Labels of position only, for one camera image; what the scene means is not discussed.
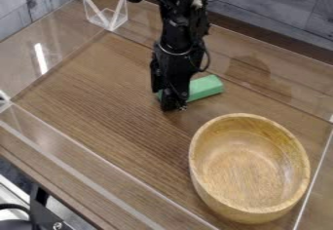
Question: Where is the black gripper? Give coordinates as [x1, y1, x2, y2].
[150, 0, 210, 111]

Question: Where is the green rectangular block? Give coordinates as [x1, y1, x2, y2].
[156, 74, 226, 104]

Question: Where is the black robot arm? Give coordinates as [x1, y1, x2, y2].
[127, 0, 211, 111]

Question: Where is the round wooden bowl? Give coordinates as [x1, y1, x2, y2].
[189, 113, 310, 224]

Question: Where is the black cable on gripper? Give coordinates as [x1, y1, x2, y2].
[197, 42, 213, 73]

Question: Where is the clear acrylic tray wall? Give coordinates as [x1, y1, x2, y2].
[0, 0, 333, 230]

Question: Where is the black table leg bracket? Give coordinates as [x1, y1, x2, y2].
[29, 184, 72, 230]

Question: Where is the black cable lower left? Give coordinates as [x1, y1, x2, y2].
[0, 203, 33, 230]

